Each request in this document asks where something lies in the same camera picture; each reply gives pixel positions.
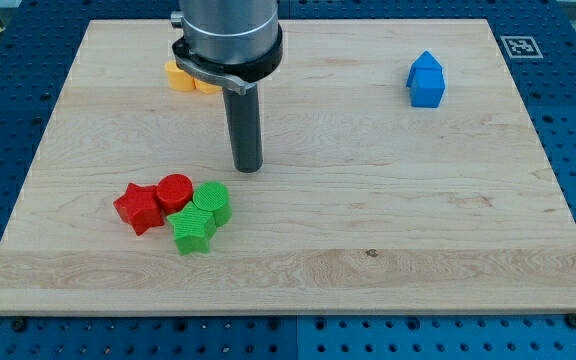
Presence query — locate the black flange clamp ring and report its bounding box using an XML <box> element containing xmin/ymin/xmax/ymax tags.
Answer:
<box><xmin>172</xmin><ymin>25</ymin><xmax>283</xmax><ymax>96</ymax></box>

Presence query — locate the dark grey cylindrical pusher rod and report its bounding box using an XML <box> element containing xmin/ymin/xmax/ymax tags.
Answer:
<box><xmin>222</xmin><ymin>84</ymin><xmax>263</xmax><ymax>173</ymax></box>

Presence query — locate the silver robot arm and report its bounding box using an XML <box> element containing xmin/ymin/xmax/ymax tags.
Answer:
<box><xmin>171</xmin><ymin>0</ymin><xmax>283</xmax><ymax>173</ymax></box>

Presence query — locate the wooden board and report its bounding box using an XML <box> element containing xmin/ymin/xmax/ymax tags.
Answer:
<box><xmin>0</xmin><ymin>19</ymin><xmax>576</xmax><ymax>317</ymax></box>

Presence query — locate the yellow block right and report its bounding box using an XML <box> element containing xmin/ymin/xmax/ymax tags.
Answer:
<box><xmin>193</xmin><ymin>78</ymin><xmax>222</xmax><ymax>94</ymax></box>

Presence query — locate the yellow block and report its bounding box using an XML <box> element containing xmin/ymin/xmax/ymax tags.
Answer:
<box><xmin>193</xmin><ymin>78</ymin><xmax>222</xmax><ymax>94</ymax></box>
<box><xmin>164</xmin><ymin>60</ymin><xmax>195</xmax><ymax>92</ymax></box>

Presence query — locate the yellow block left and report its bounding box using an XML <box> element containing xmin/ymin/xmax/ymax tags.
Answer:
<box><xmin>164</xmin><ymin>60</ymin><xmax>195</xmax><ymax>92</ymax></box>

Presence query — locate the green cylinder block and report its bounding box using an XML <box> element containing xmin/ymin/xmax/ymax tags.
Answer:
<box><xmin>193</xmin><ymin>181</ymin><xmax>232</xmax><ymax>227</ymax></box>

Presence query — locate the red cylinder block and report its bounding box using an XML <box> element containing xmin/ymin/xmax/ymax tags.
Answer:
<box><xmin>155</xmin><ymin>174</ymin><xmax>194</xmax><ymax>215</ymax></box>

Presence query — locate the green star block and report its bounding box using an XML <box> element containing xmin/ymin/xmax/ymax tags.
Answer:
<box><xmin>167</xmin><ymin>202</ymin><xmax>217</xmax><ymax>255</ymax></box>

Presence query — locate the red star block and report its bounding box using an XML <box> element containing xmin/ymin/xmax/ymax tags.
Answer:
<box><xmin>113</xmin><ymin>183</ymin><xmax>164</xmax><ymax>236</ymax></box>

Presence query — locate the blue cube block front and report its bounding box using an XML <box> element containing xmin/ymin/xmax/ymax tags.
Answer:
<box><xmin>408</xmin><ymin>69</ymin><xmax>445</xmax><ymax>108</ymax></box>

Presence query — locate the blue pentagon block rear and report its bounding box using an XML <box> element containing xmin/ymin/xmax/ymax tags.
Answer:
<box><xmin>406</xmin><ymin>51</ymin><xmax>443</xmax><ymax>87</ymax></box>

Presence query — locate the fiducial marker tag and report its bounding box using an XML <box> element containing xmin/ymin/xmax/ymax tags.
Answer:
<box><xmin>501</xmin><ymin>35</ymin><xmax>543</xmax><ymax>59</ymax></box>

